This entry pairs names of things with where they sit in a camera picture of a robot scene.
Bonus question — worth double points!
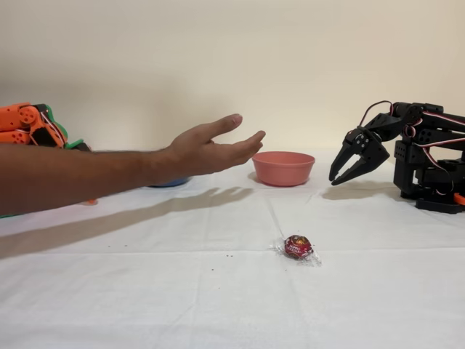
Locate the red candy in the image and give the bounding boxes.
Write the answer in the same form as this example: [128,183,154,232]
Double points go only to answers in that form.
[270,234,323,268]

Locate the person's bare forearm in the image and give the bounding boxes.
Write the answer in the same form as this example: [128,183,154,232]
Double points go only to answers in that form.
[0,143,171,218]

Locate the person's bare hand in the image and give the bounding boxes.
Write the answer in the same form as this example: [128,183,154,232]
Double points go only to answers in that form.
[163,113,267,182]

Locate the pink bowl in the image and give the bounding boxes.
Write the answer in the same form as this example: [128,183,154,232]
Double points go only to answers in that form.
[251,151,316,188]

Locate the blue bowl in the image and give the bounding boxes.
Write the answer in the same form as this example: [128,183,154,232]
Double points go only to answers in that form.
[147,175,192,188]

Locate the white tablecloth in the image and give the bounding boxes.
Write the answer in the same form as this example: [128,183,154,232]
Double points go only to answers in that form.
[0,148,465,349]

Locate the orange arm servo cable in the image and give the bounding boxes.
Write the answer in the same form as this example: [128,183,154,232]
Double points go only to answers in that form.
[39,111,68,148]

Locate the black arm servo cable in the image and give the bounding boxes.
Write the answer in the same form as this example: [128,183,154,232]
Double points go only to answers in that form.
[363,100,396,128]

